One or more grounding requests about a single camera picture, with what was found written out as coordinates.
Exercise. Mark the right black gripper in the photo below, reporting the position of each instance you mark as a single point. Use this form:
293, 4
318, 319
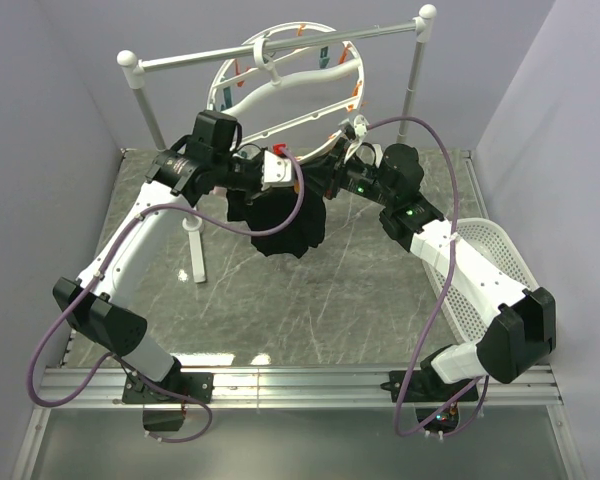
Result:
337, 169

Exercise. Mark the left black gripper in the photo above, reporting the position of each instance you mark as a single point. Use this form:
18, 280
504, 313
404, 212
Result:
256, 192

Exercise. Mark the white round clip hanger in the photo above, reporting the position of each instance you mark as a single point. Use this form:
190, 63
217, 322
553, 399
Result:
288, 92

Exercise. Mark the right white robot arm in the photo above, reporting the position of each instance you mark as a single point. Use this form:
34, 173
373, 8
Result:
520, 322

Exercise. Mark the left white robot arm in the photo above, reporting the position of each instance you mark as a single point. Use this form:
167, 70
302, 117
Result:
96, 304

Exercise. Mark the pink underwear on hanger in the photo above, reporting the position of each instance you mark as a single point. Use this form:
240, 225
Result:
219, 191

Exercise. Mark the white perforated plastic basket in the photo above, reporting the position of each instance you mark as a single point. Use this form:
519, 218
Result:
494, 244

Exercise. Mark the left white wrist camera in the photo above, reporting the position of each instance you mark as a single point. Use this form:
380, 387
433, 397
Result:
278, 171

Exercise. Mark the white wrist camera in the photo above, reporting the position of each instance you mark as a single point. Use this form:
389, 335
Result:
355, 129
278, 171

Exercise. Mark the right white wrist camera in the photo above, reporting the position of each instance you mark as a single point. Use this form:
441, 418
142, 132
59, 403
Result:
355, 129

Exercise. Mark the white drying rack frame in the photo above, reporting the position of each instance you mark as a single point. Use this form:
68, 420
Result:
271, 40

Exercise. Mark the aluminium mounting rail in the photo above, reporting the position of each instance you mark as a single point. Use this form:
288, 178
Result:
267, 387

